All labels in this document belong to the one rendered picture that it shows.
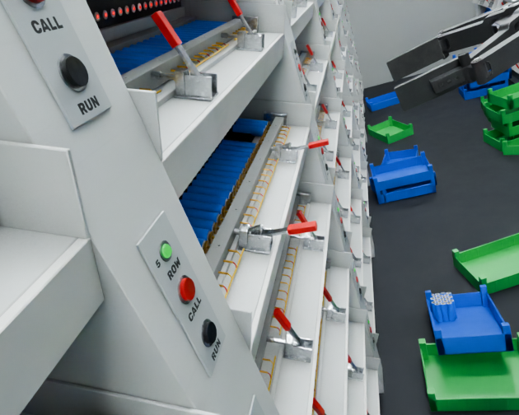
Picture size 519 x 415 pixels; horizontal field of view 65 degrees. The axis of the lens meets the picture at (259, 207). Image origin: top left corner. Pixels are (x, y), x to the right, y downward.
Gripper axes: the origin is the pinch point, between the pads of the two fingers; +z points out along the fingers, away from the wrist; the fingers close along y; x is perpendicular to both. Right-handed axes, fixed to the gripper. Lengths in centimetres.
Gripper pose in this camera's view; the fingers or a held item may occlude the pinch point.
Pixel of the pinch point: (402, 80)
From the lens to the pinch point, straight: 57.2
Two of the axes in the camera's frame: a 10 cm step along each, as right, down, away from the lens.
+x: -5.0, -7.9, -3.6
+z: -8.4, 3.5, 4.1
